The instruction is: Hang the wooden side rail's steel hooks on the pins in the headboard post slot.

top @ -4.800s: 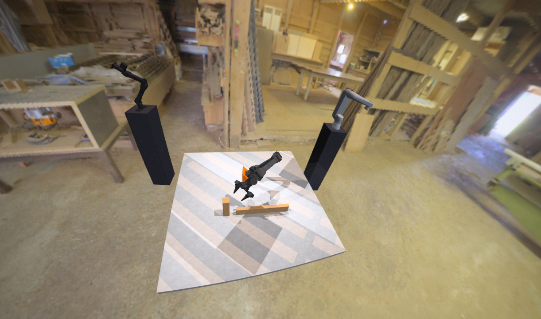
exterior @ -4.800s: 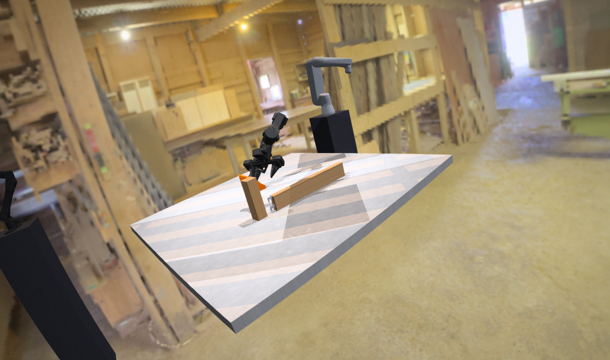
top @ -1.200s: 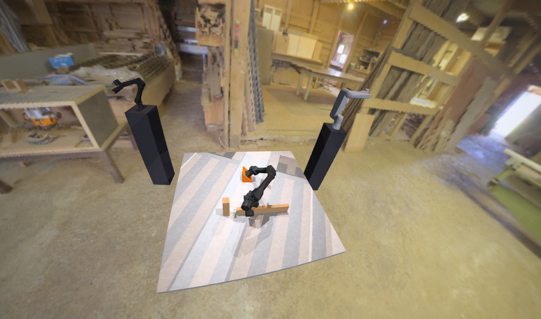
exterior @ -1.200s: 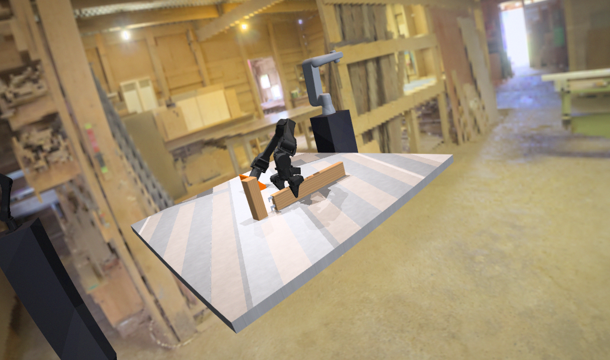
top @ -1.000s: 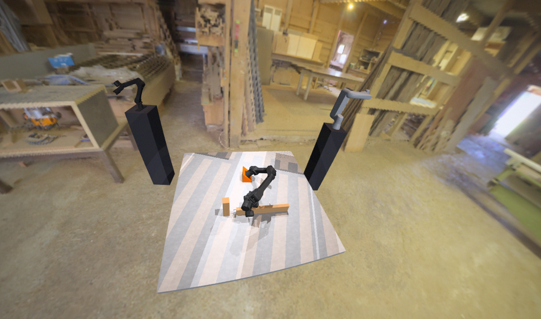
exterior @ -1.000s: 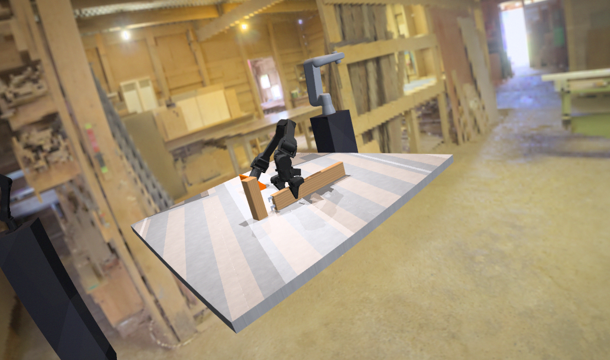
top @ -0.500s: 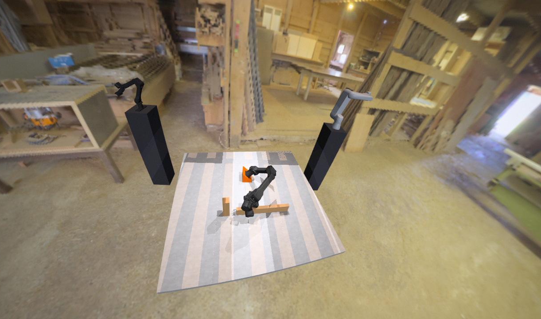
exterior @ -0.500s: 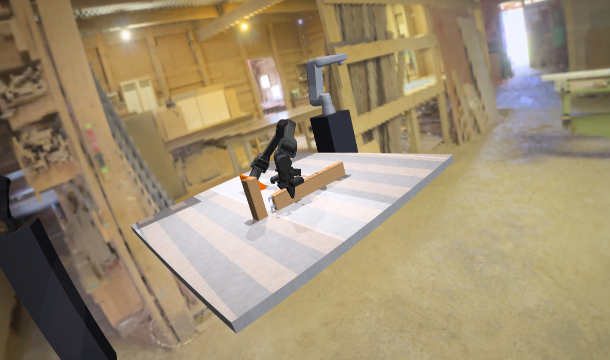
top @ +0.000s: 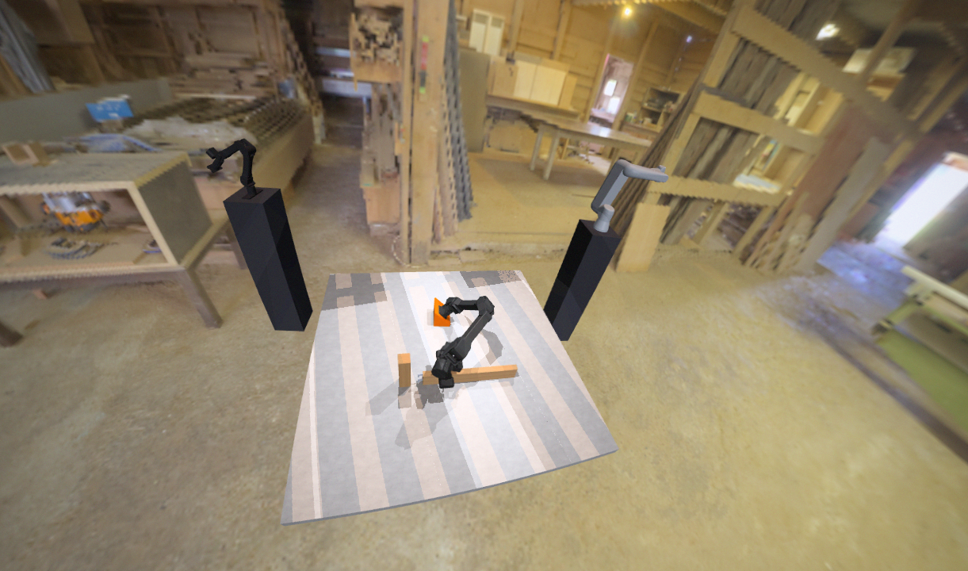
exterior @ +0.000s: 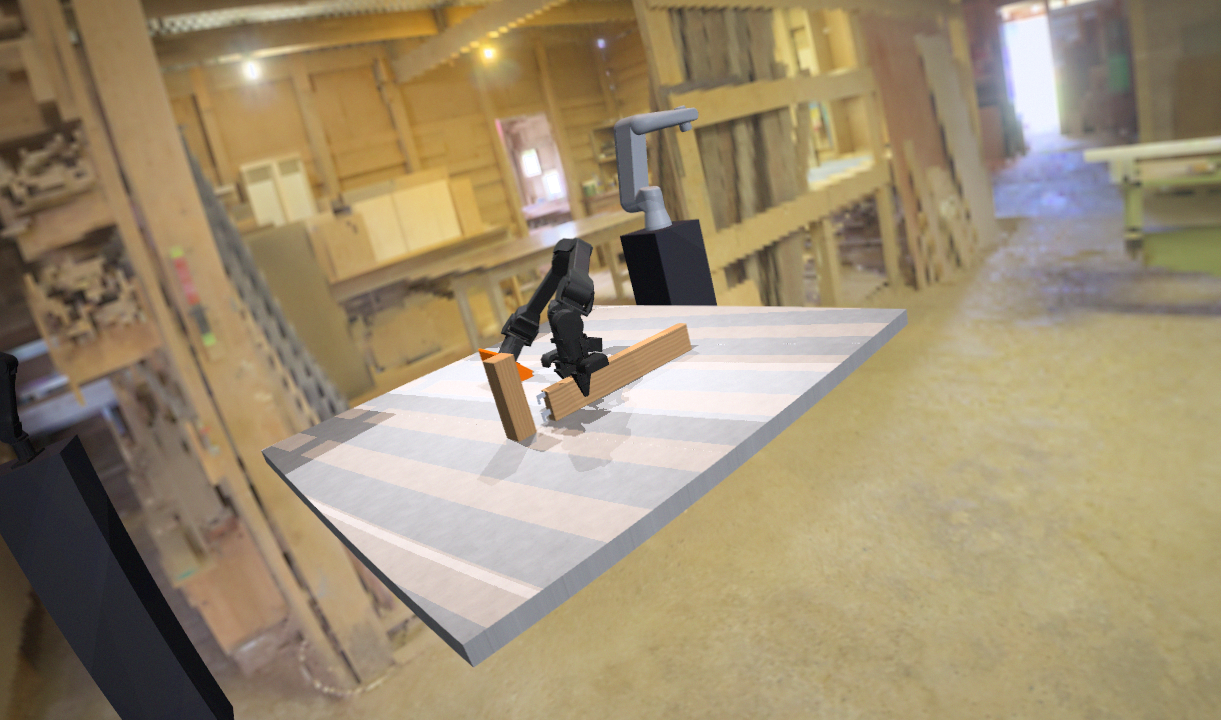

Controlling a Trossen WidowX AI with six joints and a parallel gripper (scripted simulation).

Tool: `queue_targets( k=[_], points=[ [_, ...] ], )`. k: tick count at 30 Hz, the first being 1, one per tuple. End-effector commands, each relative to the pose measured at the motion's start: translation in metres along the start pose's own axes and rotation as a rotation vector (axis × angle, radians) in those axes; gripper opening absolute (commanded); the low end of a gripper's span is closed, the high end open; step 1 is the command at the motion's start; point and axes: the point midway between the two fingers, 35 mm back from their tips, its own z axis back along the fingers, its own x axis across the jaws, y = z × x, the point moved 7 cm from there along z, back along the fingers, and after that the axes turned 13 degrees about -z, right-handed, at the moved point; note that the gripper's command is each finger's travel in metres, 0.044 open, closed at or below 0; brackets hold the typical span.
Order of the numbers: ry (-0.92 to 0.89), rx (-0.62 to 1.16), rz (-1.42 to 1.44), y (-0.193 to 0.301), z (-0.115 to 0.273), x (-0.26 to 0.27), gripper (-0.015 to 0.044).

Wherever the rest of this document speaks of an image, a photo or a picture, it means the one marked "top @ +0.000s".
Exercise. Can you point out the brown wooden post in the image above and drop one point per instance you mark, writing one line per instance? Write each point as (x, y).
(404, 361)

